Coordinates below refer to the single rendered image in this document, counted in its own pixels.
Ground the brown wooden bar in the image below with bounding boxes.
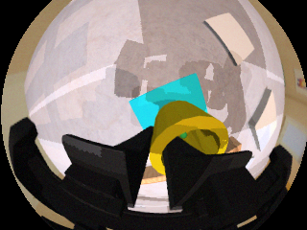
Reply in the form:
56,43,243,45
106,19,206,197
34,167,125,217
141,137,242,184

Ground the olive-yellow cup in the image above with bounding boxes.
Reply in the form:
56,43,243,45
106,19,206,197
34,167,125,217
150,101,229,175

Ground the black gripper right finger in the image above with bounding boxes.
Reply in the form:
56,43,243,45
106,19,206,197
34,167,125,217
162,137,252,211

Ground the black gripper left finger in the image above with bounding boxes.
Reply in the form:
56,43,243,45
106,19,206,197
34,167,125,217
61,126,154,208

